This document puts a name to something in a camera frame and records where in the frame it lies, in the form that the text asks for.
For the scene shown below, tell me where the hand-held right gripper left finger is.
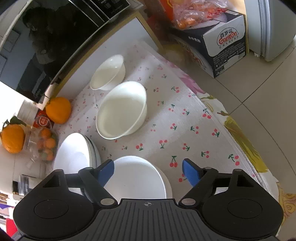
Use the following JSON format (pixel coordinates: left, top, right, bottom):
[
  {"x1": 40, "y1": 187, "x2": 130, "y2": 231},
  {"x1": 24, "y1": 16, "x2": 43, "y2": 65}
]
[{"x1": 43, "y1": 159, "x2": 117, "y2": 207}]

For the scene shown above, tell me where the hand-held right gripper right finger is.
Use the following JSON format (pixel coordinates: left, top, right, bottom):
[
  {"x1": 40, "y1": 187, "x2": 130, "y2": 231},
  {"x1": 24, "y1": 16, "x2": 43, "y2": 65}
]
[{"x1": 179, "y1": 158, "x2": 256, "y2": 207}]

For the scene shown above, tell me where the large white bowl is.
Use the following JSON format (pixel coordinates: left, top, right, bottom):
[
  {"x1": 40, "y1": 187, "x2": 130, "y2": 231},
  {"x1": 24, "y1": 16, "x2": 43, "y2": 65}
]
[{"x1": 103, "y1": 156, "x2": 173, "y2": 200}]

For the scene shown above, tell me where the white plate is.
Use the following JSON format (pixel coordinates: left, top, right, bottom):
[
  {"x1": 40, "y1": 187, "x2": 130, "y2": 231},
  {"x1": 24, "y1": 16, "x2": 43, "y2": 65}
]
[{"x1": 53, "y1": 133, "x2": 99, "y2": 193}]

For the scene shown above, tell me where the small cream bowl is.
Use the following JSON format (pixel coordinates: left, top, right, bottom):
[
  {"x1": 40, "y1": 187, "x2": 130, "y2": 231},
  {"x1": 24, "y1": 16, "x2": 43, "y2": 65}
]
[
  {"x1": 90, "y1": 54, "x2": 126, "y2": 91},
  {"x1": 95, "y1": 81, "x2": 148, "y2": 140}
]

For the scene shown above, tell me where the cherry print tablecloth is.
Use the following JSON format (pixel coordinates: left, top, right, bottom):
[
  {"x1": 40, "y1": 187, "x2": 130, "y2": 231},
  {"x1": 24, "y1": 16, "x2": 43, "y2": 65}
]
[{"x1": 53, "y1": 43, "x2": 257, "y2": 200}]

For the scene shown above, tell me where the glass jar of small oranges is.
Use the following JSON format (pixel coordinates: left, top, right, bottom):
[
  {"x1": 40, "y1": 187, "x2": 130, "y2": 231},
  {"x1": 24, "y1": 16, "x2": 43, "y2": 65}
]
[{"x1": 24, "y1": 126, "x2": 58, "y2": 164}]

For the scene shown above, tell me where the clear jar with dark contents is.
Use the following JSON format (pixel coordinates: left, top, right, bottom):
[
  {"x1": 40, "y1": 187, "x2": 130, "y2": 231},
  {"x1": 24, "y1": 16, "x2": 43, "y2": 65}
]
[{"x1": 13, "y1": 174, "x2": 35, "y2": 195}]

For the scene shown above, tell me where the stack of paper cups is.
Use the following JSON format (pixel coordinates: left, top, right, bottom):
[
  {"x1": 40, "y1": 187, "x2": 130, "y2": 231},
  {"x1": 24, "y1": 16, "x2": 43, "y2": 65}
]
[{"x1": 17, "y1": 100, "x2": 40, "y2": 121}]

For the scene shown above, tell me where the large orange with leaves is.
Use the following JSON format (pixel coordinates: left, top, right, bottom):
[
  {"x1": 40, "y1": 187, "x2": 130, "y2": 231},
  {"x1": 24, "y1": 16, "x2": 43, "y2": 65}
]
[{"x1": 0, "y1": 116, "x2": 26, "y2": 154}]

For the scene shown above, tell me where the dark water carton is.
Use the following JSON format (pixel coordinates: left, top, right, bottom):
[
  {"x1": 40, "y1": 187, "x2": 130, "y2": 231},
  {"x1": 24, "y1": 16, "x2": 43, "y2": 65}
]
[{"x1": 170, "y1": 10, "x2": 247, "y2": 78}]

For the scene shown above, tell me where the black microwave oven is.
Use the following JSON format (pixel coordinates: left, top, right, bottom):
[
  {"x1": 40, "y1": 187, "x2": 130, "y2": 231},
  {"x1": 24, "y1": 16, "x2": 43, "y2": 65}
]
[{"x1": 0, "y1": 0, "x2": 139, "y2": 105}]

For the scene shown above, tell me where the plastic bag of small oranges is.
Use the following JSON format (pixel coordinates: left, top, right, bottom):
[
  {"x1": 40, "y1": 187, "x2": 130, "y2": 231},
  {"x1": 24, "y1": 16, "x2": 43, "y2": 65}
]
[{"x1": 171, "y1": 0, "x2": 240, "y2": 30}]

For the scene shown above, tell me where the silver refrigerator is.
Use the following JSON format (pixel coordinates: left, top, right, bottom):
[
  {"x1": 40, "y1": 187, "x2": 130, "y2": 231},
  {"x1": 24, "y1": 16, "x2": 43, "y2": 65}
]
[{"x1": 244, "y1": 0, "x2": 296, "y2": 61}]

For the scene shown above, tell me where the red cardboard box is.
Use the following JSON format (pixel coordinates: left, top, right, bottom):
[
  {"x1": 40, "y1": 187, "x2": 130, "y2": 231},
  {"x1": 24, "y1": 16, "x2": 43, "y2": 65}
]
[{"x1": 159, "y1": 0, "x2": 178, "y2": 22}]

